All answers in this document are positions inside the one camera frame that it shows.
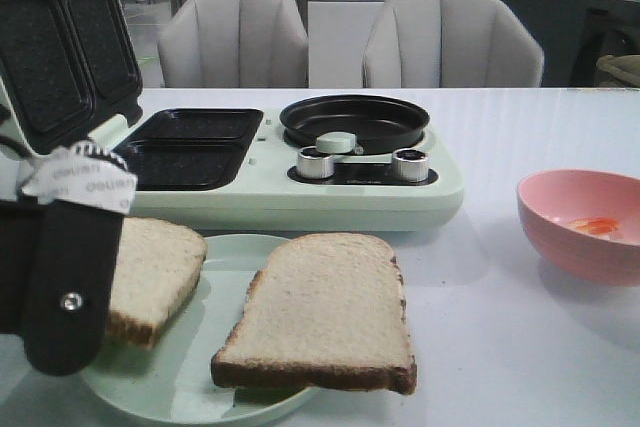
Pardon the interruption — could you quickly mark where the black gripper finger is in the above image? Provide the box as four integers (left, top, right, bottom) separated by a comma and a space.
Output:
20, 140, 137, 376

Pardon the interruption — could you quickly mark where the bread slice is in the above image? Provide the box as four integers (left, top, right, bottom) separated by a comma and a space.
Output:
211, 233, 417, 395
106, 217, 208, 349

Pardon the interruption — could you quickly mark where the breakfast maker hinged lid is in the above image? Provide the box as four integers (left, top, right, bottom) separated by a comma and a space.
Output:
1, 0, 142, 154

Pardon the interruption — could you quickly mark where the pink plastic bowl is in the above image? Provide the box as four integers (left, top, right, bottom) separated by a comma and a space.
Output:
517, 169, 639, 286

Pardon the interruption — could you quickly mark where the mint green breakfast maker base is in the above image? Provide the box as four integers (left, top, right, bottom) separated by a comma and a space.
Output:
111, 107, 464, 231

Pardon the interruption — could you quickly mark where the mint green round plate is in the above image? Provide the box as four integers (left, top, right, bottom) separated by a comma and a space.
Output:
80, 234, 317, 426

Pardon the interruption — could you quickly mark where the left silver control knob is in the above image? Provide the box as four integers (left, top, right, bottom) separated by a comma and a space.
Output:
295, 146, 334, 180

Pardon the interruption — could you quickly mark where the silver control knob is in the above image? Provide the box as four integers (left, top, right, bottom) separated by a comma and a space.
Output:
391, 148, 429, 183
295, 146, 334, 180

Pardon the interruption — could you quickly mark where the left grey upholstered chair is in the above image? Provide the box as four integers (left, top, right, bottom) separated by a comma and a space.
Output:
158, 0, 308, 88

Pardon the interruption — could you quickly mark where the grey upholstered chair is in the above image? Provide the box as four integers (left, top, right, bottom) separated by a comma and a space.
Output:
362, 0, 544, 88
158, 0, 308, 88

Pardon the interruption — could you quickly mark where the round black frying pan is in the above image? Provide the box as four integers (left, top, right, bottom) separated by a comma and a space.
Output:
280, 94, 430, 155

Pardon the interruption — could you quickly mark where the right silver control knob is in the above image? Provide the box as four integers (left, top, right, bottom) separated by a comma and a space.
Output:
391, 148, 429, 183

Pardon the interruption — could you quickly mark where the right grey upholstered chair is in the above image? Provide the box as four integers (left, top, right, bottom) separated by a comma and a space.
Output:
362, 0, 544, 88

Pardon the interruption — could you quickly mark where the dark grey counter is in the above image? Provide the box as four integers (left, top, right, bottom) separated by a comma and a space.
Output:
502, 0, 639, 87

